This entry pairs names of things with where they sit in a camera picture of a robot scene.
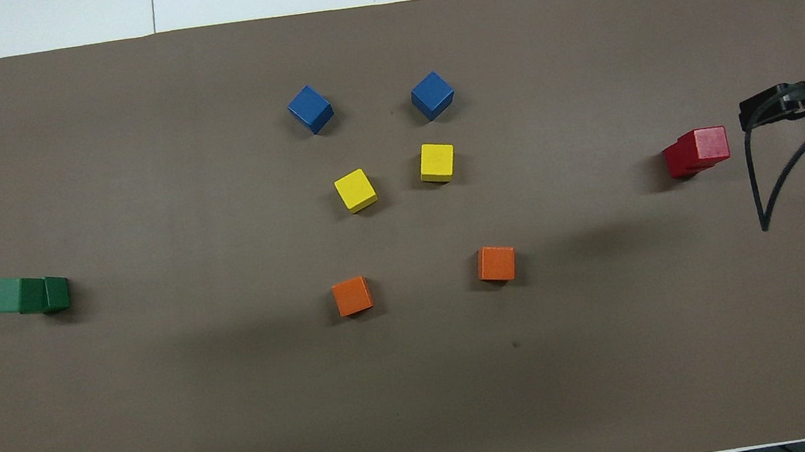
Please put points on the red wooden block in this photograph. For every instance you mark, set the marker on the red wooden block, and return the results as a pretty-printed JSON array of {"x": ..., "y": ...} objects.
[
  {"x": 673, "y": 163},
  {"x": 711, "y": 144}
]

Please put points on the green wooden block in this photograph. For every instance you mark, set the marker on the green wooden block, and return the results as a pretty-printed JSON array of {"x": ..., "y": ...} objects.
[
  {"x": 58, "y": 295},
  {"x": 6, "y": 295}
]

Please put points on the orange wooden block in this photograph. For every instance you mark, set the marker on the orange wooden block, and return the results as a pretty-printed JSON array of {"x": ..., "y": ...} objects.
[
  {"x": 352, "y": 296},
  {"x": 496, "y": 263}
]

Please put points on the yellow wooden block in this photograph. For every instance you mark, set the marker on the yellow wooden block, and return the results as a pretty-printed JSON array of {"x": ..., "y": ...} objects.
[
  {"x": 355, "y": 190},
  {"x": 437, "y": 161}
]

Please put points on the blue wooden block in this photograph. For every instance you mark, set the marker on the blue wooden block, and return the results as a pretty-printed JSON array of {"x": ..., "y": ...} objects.
[
  {"x": 432, "y": 95},
  {"x": 310, "y": 109}
]

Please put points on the brown table mat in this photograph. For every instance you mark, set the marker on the brown table mat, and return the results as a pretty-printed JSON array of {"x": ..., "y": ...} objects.
[{"x": 241, "y": 418}]

